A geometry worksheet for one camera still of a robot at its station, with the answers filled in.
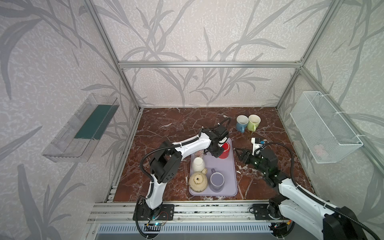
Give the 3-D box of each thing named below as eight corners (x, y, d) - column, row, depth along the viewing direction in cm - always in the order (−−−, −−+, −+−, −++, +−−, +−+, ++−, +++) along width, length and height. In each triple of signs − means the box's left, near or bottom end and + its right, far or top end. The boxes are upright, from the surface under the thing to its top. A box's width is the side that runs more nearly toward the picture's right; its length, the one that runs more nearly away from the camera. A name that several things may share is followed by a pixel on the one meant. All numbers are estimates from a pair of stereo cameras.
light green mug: (244, 133, 108) (247, 124, 99) (247, 122, 114) (250, 112, 106) (254, 136, 106) (259, 127, 97) (257, 125, 112) (261, 115, 104)
